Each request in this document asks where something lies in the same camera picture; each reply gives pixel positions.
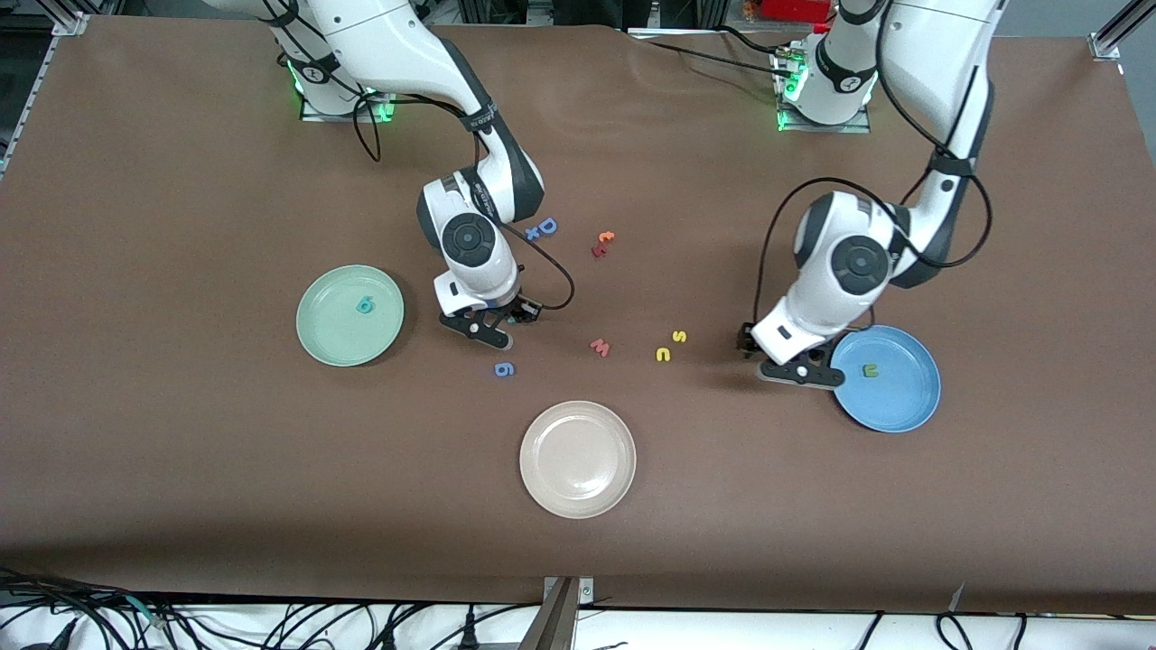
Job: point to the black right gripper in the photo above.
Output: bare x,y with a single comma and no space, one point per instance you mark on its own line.
512,312

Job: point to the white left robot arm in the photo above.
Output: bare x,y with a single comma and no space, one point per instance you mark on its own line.
858,262

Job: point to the pink foam letter w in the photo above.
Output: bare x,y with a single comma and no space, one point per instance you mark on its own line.
601,347

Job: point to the blue foam letter D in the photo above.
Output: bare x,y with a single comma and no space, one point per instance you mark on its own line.
548,226

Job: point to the beige plate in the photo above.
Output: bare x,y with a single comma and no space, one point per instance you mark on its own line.
578,459

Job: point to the blue plate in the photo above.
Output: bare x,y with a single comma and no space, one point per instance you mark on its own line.
899,397

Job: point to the pale green plate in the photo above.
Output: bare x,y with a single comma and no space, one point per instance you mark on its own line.
339,329

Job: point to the white paper scrap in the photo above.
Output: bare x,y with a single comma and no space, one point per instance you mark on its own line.
955,598

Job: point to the red box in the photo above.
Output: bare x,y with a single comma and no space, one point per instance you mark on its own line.
795,9

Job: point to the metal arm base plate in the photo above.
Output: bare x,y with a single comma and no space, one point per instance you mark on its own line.
858,128
312,115

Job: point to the metal clamp bracket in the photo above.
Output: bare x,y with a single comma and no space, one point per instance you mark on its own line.
555,623

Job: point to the aluminium side rail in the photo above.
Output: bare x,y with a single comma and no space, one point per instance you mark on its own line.
23,108

